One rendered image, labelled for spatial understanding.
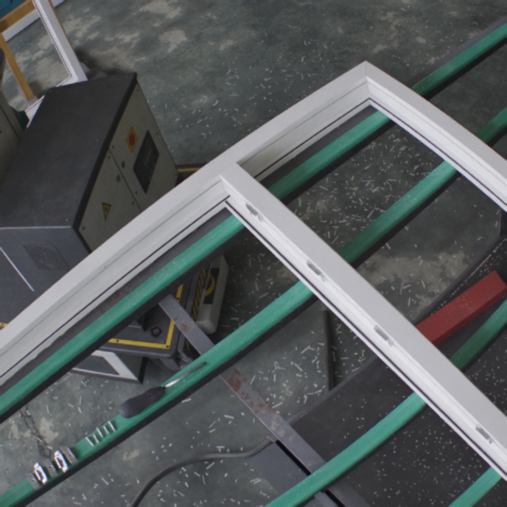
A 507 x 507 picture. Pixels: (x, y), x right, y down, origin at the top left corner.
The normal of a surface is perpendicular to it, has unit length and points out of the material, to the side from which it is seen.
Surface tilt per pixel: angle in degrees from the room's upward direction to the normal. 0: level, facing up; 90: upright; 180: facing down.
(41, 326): 90
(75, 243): 90
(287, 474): 0
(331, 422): 0
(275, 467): 0
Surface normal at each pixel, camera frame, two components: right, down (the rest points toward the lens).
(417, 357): -0.22, -0.57
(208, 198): 0.59, 0.57
